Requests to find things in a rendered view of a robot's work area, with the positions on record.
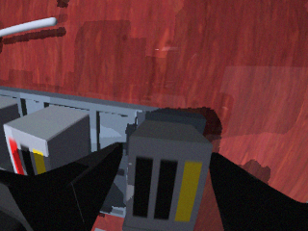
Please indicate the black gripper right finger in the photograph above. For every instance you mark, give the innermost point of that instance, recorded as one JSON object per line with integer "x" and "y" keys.
{"x": 245, "y": 203}

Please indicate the orange-handled screwdriver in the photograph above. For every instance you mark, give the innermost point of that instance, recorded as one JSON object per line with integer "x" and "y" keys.
{"x": 48, "y": 22}

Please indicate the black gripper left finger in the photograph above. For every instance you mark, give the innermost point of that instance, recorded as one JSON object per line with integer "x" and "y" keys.
{"x": 67, "y": 198}

